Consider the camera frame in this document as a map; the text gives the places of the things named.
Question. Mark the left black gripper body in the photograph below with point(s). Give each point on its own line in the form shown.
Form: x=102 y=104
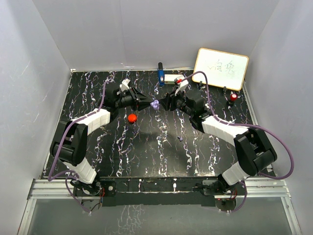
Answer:
x=127 y=101

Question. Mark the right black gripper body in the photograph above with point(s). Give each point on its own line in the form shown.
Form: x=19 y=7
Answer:
x=179 y=102

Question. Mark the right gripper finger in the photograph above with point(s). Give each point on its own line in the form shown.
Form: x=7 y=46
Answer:
x=165 y=104
x=166 y=99

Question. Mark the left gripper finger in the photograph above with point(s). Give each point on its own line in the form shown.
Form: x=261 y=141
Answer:
x=141 y=98
x=142 y=104

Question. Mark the purple earbud charging case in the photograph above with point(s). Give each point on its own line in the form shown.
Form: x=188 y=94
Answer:
x=155 y=104

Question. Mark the red earbud charging case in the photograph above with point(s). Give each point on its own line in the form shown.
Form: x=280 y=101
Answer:
x=132 y=118

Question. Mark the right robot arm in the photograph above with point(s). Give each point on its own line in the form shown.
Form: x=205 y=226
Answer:
x=253 y=148

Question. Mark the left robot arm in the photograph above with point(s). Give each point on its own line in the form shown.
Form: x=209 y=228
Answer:
x=69 y=144

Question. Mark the white pink cardboard box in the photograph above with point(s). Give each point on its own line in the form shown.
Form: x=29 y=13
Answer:
x=169 y=79

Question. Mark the blue black device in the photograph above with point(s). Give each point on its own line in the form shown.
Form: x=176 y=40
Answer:
x=160 y=74

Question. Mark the red emergency stop button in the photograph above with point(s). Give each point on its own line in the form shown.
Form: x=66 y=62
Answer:
x=233 y=97

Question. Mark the black front base bar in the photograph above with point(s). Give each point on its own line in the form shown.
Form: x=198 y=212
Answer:
x=204 y=191

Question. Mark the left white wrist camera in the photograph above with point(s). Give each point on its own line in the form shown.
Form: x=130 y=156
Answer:
x=125 y=85

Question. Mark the white whiteboard with wooden frame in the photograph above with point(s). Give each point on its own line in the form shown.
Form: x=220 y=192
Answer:
x=222 y=69

